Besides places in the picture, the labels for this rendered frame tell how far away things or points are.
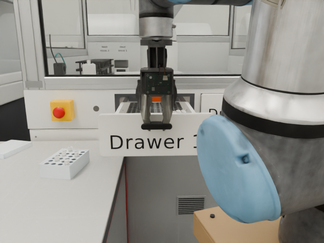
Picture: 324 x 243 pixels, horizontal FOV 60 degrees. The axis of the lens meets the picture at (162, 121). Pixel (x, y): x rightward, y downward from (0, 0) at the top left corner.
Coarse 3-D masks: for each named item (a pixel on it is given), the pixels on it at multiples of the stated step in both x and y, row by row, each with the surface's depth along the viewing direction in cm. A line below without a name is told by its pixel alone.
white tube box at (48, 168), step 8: (56, 152) 80; (72, 152) 81; (80, 152) 81; (88, 152) 83; (48, 160) 76; (72, 160) 76; (80, 160) 77; (88, 160) 83; (40, 168) 72; (48, 168) 72; (56, 168) 72; (64, 168) 71; (72, 168) 73; (80, 168) 77; (40, 176) 73; (48, 176) 73; (56, 176) 72; (64, 176) 72; (72, 176) 73
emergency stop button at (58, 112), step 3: (54, 108) 95; (57, 108) 95; (60, 108) 95; (54, 111) 95; (57, 111) 95; (60, 111) 95; (63, 111) 96; (54, 114) 96; (57, 114) 96; (60, 114) 96; (63, 114) 96; (57, 117) 96; (60, 117) 96
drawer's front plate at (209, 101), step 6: (204, 96) 102; (210, 96) 102; (216, 96) 102; (222, 96) 102; (204, 102) 102; (210, 102) 102; (216, 102) 102; (204, 108) 103; (210, 108) 103; (216, 108) 103
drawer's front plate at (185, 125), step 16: (208, 112) 72; (112, 128) 70; (128, 128) 70; (176, 128) 71; (192, 128) 71; (128, 144) 71; (144, 144) 71; (160, 144) 72; (176, 144) 72; (192, 144) 72
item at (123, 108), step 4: (120, 104) 101; (124, 104) 104; (128, 104) 104; (180, 104) 105; (184, 104) 105; (188, 104) 101; (120, 108) 93; (124, 108) 105; (184, 108) 106; (188, 108) 96; (192, 108) 93; (116, 112) 88; (120, 112) 91; (124, 112) 105; (188, 112) 97; (192, 112) 88
